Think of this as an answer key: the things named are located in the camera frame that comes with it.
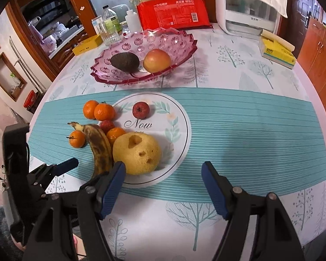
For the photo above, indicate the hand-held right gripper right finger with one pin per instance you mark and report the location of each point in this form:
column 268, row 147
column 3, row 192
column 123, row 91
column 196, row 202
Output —
column 215, row 193

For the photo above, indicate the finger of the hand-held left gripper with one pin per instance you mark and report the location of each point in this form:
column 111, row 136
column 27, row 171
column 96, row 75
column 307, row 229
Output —
column 68, row 164

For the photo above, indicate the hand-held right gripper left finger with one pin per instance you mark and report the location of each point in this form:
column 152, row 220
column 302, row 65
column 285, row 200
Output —
column 113, row 189

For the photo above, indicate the orange tangerine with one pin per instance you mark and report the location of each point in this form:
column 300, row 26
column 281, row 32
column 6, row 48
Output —
column 89, row 109
column 104, row 112
column 77, row 139
column 114, row 136

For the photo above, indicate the spotted yellow banana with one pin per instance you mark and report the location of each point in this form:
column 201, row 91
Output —
column 100, row 146

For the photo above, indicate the yellow pear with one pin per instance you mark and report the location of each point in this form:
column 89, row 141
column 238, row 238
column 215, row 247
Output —
column 137, row 155

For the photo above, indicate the small red fruit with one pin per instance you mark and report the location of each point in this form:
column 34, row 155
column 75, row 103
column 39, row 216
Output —
column 141, row 110
column 106, row 126

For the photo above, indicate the pink glass fruit bowl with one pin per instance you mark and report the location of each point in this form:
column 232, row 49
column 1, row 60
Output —
column 157, row 39

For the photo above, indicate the person's left forearm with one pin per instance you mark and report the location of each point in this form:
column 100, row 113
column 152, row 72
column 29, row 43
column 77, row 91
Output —
column 0, row 231

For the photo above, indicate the red basket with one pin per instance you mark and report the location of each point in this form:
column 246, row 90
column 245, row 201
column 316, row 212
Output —
column 30, row 99

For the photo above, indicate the wooden kitchen cabinet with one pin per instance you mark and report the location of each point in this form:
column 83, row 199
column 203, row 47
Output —
column 68, row 54

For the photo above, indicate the dark avocado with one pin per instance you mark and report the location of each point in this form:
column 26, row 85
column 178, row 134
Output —
column 124, row 61

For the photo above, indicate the flat yellow box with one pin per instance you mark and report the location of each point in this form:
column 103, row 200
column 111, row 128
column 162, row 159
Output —
column 87, row 45

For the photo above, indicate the clear ribbed glass cup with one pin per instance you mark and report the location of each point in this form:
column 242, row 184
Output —
column 108, row 36

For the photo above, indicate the red yellow apple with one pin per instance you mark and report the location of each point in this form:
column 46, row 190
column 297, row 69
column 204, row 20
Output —
column 157, row 60

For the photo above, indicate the white carton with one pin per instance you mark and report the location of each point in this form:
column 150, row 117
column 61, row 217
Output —
column 96, row 23

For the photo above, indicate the small glass jar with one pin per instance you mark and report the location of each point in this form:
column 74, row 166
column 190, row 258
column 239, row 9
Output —
column 124, row 28

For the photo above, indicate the green label plastic bottle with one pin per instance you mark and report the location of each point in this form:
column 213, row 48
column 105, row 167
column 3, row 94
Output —
column 111, row 19

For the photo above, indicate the yellow tissue box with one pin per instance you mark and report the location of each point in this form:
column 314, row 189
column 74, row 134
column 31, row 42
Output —
column 277, row 54

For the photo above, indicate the white squeeze bottle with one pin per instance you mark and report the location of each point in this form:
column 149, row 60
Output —
column 131, row 21

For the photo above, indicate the red packet of paper cups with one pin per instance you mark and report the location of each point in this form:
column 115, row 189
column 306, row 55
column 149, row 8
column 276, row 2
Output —
column 173, row 13

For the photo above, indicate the white countertop appliance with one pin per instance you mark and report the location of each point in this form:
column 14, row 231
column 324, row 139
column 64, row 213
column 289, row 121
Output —
column 222, row 5

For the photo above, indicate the dark door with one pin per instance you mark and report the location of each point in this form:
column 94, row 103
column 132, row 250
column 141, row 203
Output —
column 301, row 11

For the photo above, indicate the wooden wall niche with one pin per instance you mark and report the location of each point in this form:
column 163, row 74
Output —
column 0, row 59

